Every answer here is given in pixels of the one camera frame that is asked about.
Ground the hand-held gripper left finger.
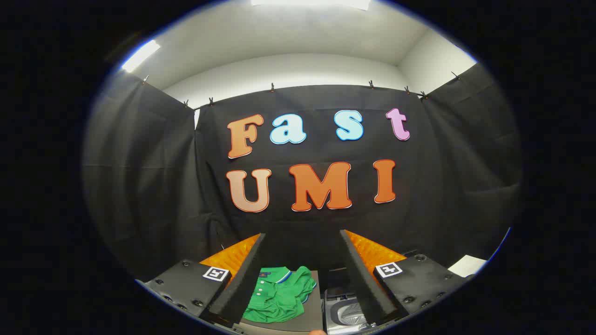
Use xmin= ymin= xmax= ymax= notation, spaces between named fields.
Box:
xmin=135 ymin=233 xmax=267 ymax=326

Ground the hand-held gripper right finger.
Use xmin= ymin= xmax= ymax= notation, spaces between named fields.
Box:
xmin=339 ymin=229 xmax=475 ymax=326

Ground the green polo shirt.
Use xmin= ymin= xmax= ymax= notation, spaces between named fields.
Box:
xmin=242 ymin=266 xmax=318 ymax=323

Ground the grey washing machine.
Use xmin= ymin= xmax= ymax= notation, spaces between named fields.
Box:
xmin=325 ymin=288 xmax=373 ymax=335

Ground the grey cabinet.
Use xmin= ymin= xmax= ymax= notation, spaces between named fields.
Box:
xmin=240 ymin=270 xmax=324 ymax=333

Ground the black backdrop cloth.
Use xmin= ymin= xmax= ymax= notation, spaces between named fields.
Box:
xmin=81 ymin=63 xmax=523 ymax=284

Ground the ceiling light panel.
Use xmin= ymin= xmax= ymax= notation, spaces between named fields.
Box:
xmin=121 ymin=40 xmax=161 ymax=74

